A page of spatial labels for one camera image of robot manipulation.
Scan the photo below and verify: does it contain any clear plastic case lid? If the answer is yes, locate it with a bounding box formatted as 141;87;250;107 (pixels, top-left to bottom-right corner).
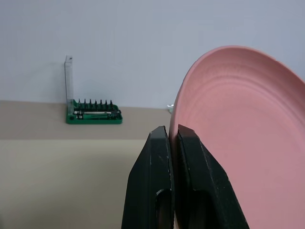
64;55;75;105

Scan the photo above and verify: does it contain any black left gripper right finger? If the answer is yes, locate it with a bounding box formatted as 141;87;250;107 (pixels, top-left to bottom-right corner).
174;124;250;229

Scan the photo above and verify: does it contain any pink plate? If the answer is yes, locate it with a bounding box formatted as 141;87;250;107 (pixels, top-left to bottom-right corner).
168;45;305;229

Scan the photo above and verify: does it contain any green screwdriver bit set case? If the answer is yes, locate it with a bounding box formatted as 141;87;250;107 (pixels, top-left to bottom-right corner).
66;98;123;125

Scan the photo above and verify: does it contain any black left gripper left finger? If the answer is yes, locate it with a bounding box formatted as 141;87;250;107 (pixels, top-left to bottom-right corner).
121;125;176;229

